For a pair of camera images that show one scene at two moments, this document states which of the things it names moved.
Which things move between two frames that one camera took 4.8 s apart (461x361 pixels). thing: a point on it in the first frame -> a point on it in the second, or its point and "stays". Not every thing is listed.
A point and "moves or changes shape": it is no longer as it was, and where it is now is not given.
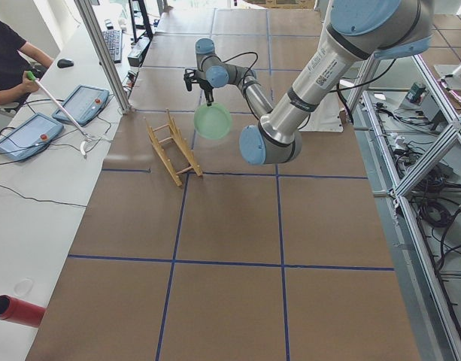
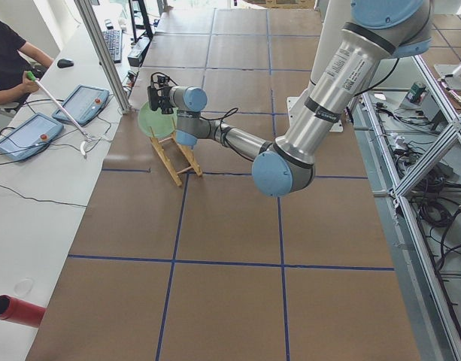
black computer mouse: [63, 63] stays
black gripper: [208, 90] -> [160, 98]
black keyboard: [114, 40] stays
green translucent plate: [213, 122] moves or changes shape
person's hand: [27, 86] stays
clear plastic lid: [22, 288] stays
